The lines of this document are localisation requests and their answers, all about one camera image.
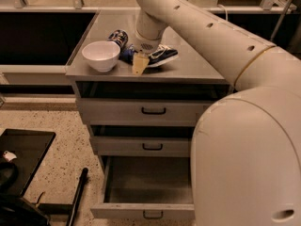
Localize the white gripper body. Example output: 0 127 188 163
134 28 162 54

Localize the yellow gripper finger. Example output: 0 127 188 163
132 52 150 75

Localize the blue chip bag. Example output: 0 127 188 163
119 44 178 68

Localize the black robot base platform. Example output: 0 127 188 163
0 129 55 226

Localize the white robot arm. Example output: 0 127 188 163
135 0 301 226

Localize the grey drawer cabinet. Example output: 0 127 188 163
64 9 234 174

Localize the grey top drawer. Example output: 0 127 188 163
76 81 230 126

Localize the grey drawer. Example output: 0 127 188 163
76 81 230 126
91 156 195 220
90 125 194 157

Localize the grey middle drawer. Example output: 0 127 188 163
90 125 194 157

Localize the grey bottom drawer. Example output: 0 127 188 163
91 156 195 220

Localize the blue patterned can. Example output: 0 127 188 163
108 29 128 49

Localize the white bowl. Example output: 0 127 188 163
82 40 120 73

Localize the black pole on floor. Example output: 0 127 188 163
66 168 88 226

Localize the white cable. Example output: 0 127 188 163
217 4 230 17

